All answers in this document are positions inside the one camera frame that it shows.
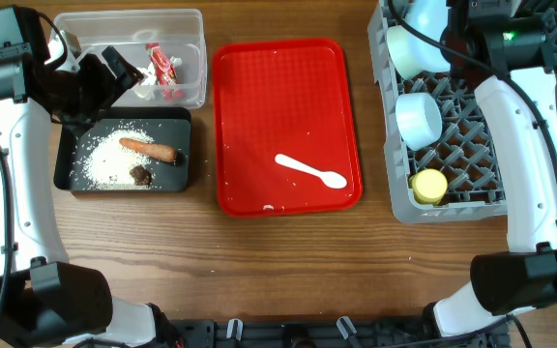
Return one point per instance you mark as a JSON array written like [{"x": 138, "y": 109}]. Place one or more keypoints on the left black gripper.
[{"x": 105, "y": 83}]

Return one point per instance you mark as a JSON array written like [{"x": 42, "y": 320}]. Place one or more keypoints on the white tissue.
[{"x": 153, "y": 76}]

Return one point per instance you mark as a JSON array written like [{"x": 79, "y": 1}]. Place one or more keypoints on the red snack wrapper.
[{"x": 165, "y": 72}]

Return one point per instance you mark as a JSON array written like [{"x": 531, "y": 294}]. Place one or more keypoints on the white rice pile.
[{"x": 102, "y": 163}]

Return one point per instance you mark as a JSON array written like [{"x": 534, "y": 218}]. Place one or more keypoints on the brown food lump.
[{"x": 141, "y": 176}]

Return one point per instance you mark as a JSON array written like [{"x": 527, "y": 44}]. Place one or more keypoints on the white plastic spoon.
[{"x": 330, "y": 179}]

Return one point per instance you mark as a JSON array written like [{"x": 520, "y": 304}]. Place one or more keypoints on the mint green bowl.
[{"x": 401, "y": 52}]

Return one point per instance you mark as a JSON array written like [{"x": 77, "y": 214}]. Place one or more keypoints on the light blue bowl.
[{"x": 418, "y": 119}]

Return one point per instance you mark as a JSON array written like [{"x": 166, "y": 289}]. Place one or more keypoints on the light blue plate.
[{"x": 430, "y": 18}]

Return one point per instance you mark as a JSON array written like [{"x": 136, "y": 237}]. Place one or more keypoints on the yellow plastic cup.
[{"x": 429, "y": 186}]

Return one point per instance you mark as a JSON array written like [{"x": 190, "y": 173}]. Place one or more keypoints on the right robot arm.
[{"x": 508, "y": 63}]

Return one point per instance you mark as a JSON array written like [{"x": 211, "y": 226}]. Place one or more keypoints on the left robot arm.
[{"x": 45, "y": 300}]

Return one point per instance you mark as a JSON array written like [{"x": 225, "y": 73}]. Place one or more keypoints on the black waste tray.
[{"x": 169, "y": 126}]

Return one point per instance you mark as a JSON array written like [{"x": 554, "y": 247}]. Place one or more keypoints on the grey dishwasher rack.
[{"x": 464, "y": 153}]

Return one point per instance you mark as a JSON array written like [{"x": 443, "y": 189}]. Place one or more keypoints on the clear plastic storage box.
[{"x": 179, "y": 32}]

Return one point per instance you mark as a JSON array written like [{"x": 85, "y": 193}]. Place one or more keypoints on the red plastic tray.
[{"x": 283, "y": 97}]

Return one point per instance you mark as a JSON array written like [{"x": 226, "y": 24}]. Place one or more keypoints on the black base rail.
[{"x": 402, "y": 331}]

